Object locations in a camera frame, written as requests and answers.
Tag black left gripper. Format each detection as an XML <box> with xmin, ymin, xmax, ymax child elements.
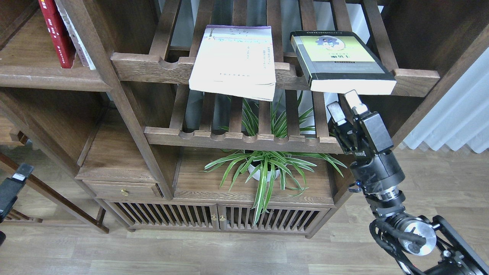
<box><xmin>0</xmin><ymin>163</ymin><xmax>34</xmax><ymax>223</ymax></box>

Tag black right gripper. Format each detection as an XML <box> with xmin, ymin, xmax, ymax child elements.
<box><xmin>327</xmin><ymin>89</ymin><xmax>405</xmax><ymax>201</ymax></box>

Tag green and black book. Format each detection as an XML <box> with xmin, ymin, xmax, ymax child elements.
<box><xmin>290</xmin><ymin>30</ymin><xmax>397</xmax><ymax>95</ymax></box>

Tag red paperback book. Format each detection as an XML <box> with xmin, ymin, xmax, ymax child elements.
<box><xmin>38</xmin><ymin>0</ymin><xmax>76</xmax><ymax>69</ymax></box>

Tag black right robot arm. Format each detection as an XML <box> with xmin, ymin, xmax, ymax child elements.
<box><xmin>327</xmin><ymin>90</ymin><xmax>488</xmax><ymax>275</ymax></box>

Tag green spider plant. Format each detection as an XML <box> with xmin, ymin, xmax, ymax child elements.
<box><xmin>200</xmin><ymin>94</ymin><xmax>346</xmax><ymax>226</ymax></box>

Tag dark wooden bookshelf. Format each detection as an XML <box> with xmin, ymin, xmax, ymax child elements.
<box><xmin>0</xmin><ymin>0</ymin><xmax>489</xmax><ymax>239</ymax></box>

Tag white plant pot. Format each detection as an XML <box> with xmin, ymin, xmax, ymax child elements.
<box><xmin>248</xmin><ymin>160</ymin><xmax>280</xmax><ymax>182</ymax></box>

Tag white curtain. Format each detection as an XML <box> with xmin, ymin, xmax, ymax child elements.
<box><xmin>403</xmin><ymin>49</ymin><xmax>489</xmax><ymax>153</ymax></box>

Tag white paperback book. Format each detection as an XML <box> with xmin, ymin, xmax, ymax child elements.
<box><xmin>189</xmin><ymin>25</ymin><xmax>276</xmax><ymax>102</ymax></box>

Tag white upright book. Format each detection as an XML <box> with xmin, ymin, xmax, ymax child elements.
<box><xmin>55</xmin><ymin>0</ymin><xmax>96</xmax><ymax>70</ymax></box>

